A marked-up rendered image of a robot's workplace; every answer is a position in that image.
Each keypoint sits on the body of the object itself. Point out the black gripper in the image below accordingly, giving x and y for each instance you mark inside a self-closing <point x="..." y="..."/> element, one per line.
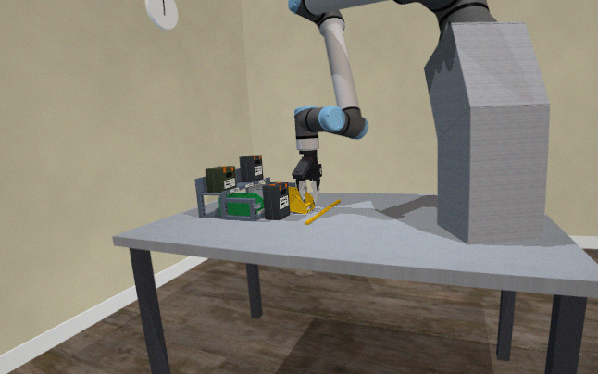
<point x="313" y="175"/>

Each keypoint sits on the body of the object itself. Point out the green open bin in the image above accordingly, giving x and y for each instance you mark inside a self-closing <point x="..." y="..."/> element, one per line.
<point x="244" y="209"/>

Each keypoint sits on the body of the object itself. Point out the grey open bin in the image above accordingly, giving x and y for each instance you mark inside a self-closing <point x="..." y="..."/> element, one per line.
<point x="257" y="189"/>

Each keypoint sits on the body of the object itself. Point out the yellow bin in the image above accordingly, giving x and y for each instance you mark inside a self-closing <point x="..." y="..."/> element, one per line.
<point x="296" y="203"/>

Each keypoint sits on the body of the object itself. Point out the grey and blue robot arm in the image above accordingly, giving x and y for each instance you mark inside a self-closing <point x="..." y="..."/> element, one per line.
<point x="309" y="122"/>

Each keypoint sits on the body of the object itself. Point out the orange bar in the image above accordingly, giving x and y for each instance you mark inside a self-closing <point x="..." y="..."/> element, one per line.
<point x="322" y="212"/>

